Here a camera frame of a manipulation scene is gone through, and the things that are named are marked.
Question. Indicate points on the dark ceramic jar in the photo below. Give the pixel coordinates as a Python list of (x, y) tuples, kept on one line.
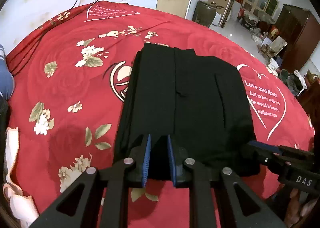
[(204, 13)]

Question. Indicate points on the right hand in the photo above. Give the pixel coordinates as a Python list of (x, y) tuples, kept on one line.
[(296, 210)]

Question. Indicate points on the wooden framed window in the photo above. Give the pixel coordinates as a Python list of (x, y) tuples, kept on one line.
[(260, 7)]

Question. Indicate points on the blue striped sock foot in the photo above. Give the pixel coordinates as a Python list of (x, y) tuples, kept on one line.
[(7, 82)]

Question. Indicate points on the red floral bed blanket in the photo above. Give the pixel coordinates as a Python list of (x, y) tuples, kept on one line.
[(71, 79)]

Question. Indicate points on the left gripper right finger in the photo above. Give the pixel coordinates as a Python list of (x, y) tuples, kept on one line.
[(217, 198)]

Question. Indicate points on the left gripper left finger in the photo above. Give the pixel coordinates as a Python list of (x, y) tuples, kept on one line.
[(100, 198)]

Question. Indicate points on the cardboard box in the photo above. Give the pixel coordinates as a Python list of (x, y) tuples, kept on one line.
[(223, 9)]

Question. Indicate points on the dark wooden wardrobe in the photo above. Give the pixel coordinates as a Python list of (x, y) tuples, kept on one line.
[(297, 37)]

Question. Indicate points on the floor clutter pile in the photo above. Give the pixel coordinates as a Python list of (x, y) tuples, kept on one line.
[(275, 47)]

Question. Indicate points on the black jeans leg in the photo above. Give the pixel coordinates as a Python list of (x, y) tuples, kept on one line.
[(4, 121)]

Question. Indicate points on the black pants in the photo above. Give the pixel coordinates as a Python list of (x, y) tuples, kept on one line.
[(199, 102)]

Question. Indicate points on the pink white cloth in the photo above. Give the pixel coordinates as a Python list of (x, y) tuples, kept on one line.
[(22, 207)]

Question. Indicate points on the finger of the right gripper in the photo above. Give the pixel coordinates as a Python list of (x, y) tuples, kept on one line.
[(262, 146)]

